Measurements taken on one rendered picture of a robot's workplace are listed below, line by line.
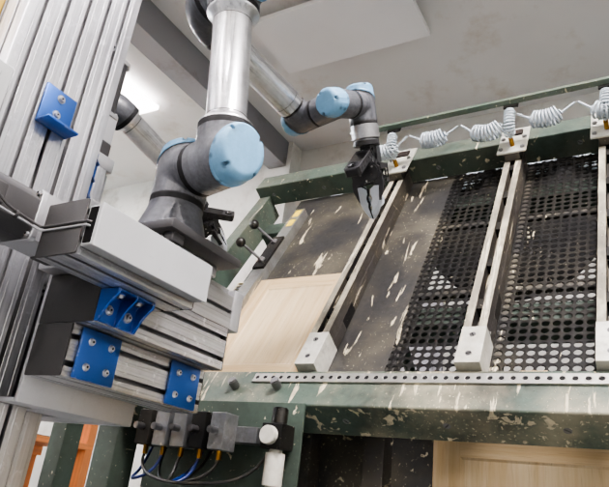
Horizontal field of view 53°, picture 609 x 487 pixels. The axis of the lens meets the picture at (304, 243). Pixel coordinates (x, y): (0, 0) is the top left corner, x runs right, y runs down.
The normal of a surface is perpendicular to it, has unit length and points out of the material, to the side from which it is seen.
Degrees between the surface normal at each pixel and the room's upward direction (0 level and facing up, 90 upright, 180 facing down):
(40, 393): 90
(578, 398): 58
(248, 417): 90
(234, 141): 97
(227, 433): 90
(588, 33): 180
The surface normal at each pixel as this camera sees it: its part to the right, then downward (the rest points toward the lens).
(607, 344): -0.36, -0.82
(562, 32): -0.11, 0.91
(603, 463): -0.50, -0.39
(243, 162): 0.72, -0.07
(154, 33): 0.87, -0.10
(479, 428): -0.36, 0.57
